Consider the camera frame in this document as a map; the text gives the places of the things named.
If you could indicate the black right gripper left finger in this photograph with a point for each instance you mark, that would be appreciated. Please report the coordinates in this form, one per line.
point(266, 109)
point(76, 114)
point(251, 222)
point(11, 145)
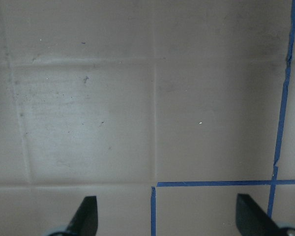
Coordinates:
point(85, 219)

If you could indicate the brown paper table cover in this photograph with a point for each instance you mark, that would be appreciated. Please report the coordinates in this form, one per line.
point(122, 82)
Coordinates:
point(120, 98)

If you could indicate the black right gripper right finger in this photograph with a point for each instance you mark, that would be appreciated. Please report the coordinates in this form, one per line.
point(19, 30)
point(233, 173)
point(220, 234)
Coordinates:
point(251, 220)

